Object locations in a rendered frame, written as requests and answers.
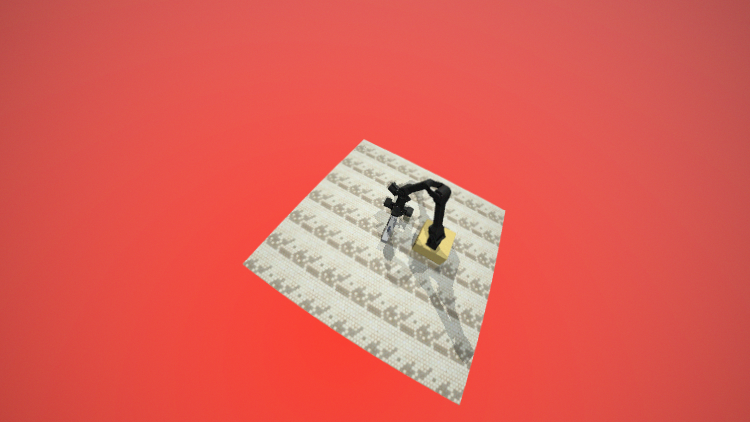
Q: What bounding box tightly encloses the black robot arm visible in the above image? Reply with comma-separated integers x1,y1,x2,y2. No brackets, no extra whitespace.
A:
388,178,451,250

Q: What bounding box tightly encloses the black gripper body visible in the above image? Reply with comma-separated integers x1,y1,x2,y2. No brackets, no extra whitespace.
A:
384,197,414,217

